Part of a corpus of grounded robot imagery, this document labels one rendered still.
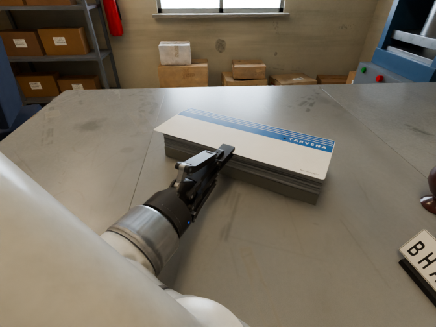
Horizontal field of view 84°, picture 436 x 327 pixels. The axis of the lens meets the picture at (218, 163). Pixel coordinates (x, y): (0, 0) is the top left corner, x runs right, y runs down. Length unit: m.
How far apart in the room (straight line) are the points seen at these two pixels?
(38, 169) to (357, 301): 0.74
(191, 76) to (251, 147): 2.59
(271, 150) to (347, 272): 0.26
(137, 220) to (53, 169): 0.45
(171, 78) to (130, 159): 2.47
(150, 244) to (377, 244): 0.40
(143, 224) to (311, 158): 0.35
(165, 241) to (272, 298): 0.19
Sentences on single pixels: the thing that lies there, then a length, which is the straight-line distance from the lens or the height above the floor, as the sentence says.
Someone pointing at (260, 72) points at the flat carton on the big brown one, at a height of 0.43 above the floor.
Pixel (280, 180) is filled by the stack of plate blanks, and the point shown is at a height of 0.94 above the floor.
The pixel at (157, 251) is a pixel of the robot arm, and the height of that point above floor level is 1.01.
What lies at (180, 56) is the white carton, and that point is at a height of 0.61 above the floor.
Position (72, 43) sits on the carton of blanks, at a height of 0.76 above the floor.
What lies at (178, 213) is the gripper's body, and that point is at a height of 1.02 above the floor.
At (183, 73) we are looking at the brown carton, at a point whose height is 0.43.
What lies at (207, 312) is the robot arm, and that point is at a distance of 0.22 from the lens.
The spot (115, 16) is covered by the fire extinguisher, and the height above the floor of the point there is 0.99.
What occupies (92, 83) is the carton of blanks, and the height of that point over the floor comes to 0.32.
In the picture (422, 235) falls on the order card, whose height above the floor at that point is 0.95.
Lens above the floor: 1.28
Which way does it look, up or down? 36 degrees down
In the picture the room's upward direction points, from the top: straight up
